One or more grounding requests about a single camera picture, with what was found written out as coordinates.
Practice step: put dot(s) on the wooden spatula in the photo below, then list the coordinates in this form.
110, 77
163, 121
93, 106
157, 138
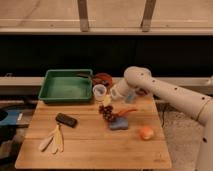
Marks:
59, 139

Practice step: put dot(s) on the red bowl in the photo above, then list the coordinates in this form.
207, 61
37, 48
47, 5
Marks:
102, 78

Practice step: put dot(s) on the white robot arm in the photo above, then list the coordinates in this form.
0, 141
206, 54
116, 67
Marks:
196, 105

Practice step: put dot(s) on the green plastic tray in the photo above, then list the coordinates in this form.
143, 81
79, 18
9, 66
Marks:
66, 86

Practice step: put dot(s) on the purple bowl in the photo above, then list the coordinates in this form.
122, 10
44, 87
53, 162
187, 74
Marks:
141, 92

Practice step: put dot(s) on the black rectangular block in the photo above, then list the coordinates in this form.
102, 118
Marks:
67, 120

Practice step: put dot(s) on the clear plastic cup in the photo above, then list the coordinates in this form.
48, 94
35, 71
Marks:
99, 92

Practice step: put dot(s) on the bunch of dark grapes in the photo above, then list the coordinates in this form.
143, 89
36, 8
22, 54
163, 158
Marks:
107, 113

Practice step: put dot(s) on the orange carrot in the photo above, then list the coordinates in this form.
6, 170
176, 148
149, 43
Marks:
126, 111

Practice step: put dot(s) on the blue sponge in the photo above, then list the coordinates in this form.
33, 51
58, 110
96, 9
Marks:
121, 123

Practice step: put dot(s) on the orange fruit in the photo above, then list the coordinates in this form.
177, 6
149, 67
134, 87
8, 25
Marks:
146, 132

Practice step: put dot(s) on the wooden spoon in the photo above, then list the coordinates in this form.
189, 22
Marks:
46, 141

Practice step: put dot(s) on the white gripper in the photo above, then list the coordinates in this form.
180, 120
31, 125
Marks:
118, 91

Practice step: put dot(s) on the blue object at left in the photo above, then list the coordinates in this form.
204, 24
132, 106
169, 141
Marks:
10, 117

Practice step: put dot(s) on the blue plastic cup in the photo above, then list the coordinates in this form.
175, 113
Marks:
130, 97

